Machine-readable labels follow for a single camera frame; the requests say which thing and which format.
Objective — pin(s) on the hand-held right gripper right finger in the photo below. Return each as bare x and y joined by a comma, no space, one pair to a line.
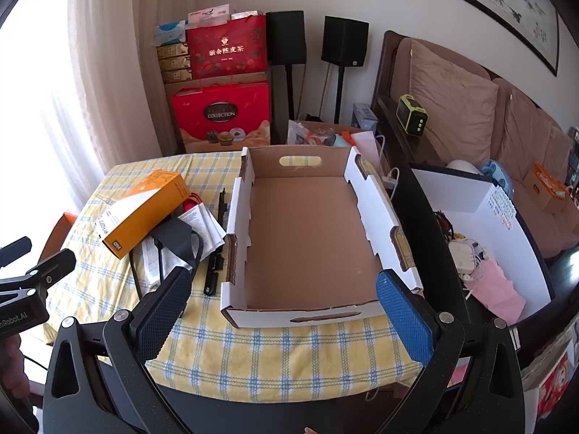
402,323

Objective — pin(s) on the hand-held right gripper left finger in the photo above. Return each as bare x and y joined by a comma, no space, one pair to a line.
160,321

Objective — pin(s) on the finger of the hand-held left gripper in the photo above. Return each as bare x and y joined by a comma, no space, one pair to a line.
16,251
54,266

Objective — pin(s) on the black plastic buckle clip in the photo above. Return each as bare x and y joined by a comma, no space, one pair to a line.
217,235

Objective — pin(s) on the orange and white carton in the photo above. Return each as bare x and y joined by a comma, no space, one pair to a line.
144,208

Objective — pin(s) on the cardboard tray box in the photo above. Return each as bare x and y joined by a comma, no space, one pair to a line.
307,235

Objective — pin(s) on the orange flat box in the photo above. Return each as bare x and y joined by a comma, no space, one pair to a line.
61,235

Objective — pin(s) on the white electronic device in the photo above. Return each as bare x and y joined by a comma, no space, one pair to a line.
466,255

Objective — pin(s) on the yellow blue checked tablecloth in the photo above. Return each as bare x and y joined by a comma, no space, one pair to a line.
253,352

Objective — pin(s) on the pink plastic bag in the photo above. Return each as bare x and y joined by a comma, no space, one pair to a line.
497,294

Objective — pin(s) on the white paper manuals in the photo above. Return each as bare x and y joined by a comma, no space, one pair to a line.
206,226

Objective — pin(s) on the small red item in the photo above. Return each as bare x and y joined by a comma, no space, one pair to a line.
192,203

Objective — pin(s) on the white storage bin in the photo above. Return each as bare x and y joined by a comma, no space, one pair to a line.
520,244

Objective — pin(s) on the brown sofa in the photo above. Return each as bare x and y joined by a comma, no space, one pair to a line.
533,235

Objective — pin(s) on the white round object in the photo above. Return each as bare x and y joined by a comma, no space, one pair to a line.
462,167

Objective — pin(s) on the blue and white toy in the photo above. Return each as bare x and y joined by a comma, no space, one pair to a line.
495,174

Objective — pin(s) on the pink paper bag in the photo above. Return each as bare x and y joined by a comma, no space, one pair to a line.
368,149

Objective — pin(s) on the white curtain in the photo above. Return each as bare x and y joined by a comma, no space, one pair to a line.
90,77

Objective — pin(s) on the brown box of sundries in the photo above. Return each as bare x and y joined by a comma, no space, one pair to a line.
316,135

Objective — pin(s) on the green portable power station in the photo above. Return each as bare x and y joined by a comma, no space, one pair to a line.
410,115

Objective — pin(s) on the blue carton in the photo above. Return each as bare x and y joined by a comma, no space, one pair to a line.
365,115

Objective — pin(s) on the red chocolate collection bag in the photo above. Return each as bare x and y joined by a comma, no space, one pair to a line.
221,117

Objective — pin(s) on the brown sofa cushion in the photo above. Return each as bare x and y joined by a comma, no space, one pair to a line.
452,104
529,144

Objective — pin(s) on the yellow gift box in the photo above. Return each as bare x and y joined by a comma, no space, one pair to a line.
175,62
174,49
177,76

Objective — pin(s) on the black speaker stand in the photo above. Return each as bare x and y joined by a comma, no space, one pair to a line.
339,95

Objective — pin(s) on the blue tissue pack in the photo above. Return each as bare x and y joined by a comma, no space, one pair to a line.
171,32

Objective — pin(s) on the red paper gift bag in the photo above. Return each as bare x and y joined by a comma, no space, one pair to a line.
226,49

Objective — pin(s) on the black speaker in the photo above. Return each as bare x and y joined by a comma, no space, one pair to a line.
344,40
286,36

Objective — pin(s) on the white printed box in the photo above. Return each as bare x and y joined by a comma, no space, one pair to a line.
210,14

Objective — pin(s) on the framed wall painting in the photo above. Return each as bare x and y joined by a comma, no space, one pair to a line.
488,4

